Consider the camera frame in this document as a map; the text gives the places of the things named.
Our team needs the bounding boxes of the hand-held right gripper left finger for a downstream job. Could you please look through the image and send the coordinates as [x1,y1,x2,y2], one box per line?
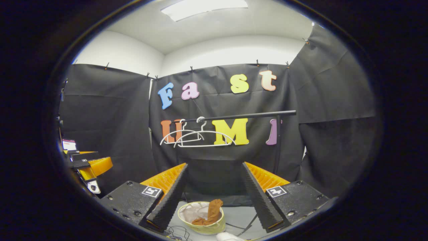
[99,163,189,233]

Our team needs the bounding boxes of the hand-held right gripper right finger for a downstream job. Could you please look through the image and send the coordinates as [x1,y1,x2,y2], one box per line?
[241,162,332,233]

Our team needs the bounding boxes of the cream laundry hamper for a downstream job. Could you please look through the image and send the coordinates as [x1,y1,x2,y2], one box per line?
[177,201,227,236]

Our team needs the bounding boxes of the brown shirt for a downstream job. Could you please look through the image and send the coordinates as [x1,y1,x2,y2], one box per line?
[191,199,224,227]

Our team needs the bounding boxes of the white clothes hanger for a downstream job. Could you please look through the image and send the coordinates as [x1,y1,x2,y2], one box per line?
[173,116,236,148]
[159,119,205,146]

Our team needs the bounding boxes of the black clothes rack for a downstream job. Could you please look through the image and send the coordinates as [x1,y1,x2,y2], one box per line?
[182,110,297,236]

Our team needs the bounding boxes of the black backdrop cloth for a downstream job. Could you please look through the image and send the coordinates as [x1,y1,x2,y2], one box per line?
[59,23,377,201]

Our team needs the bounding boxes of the white rounded object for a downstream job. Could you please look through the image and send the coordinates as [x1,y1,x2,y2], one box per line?
[216,232,246,241]

